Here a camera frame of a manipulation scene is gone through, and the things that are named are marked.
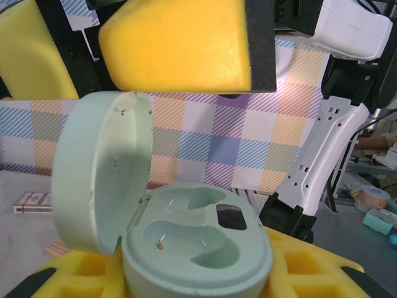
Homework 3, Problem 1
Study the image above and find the green earbud charging case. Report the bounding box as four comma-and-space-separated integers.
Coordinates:
51, 91, 274, 298

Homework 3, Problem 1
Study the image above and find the roll of tape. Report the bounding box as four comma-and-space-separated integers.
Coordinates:
355, 185, 390, 212

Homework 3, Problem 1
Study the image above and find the playing card box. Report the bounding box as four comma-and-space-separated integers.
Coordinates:
12, 191, 53, 214

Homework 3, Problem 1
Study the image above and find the small teal box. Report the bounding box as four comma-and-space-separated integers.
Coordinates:
363, 208, 394, 236

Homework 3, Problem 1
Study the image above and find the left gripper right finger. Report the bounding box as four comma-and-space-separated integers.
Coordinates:
263, 228, 373, 298

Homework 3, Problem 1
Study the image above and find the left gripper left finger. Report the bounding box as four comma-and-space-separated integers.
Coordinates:
6, 250, 131, 298

